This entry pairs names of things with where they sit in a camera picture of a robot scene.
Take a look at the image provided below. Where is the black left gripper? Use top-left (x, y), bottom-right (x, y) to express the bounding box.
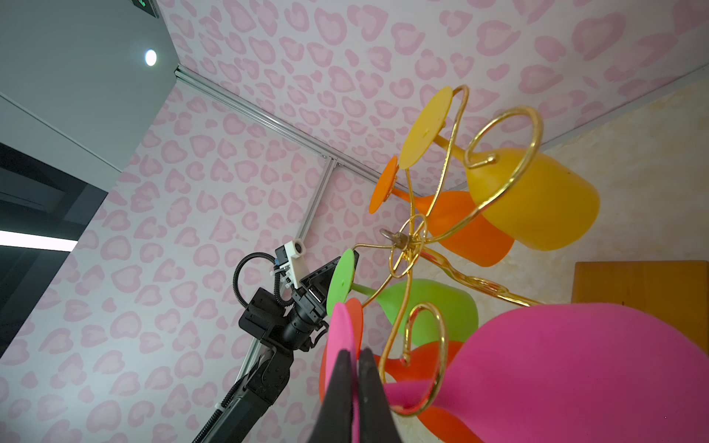
top-left (287, 256), bottom-right (342, 327)

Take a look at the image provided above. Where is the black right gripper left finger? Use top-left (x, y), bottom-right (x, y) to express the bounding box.
top-left (308, 350), bottom-right (355, 443)

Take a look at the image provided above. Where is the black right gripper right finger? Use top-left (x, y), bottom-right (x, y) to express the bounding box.
top-left (357, 349), bottom-right (402, 443)

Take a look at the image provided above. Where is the red wine glass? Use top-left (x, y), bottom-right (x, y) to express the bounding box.
top-left (318, 297), bottom-right (472, 443)

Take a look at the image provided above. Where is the pink wine glass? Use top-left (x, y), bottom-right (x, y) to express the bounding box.
top-left (324, 302), bottom-right (709, 443)

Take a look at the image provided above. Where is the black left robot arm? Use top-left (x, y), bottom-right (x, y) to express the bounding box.
top-left (194, 245), bottom-right (359, 442)

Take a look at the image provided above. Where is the green wine glass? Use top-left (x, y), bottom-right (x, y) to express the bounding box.
top-left (325, 247), bottom-right (480, 348)

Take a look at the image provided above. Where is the orange wine glass left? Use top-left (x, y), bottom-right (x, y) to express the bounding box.
top-left (368, 155), bottom-right (516, 268)

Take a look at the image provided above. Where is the yellow wine glass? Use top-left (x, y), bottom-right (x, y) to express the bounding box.
top-left (398, 85), bottom-right (601, 252)

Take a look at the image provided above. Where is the amber wooden rack base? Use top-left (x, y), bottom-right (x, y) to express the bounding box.
top-left (572, 260), bottom-right (708, 352)

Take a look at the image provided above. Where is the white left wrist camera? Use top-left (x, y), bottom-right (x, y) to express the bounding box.
top-left (273, 239), bottom-right (309, 291)

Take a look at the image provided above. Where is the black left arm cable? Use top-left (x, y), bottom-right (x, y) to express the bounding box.
top-left (232, 251), bottom-right (278, 311)

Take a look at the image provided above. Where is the aluminium diagonal frame bar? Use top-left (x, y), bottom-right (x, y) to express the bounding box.
top-left (232, 157), bottom-right (338, 381)

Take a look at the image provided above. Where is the gold wire glass rack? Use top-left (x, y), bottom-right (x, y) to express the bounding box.
top-left (366, 85), bottom-right (544, 416)

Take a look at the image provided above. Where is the aluminium corner frame post left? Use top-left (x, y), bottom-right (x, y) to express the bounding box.
top-left (175, 65), bottom-right (380, 184)

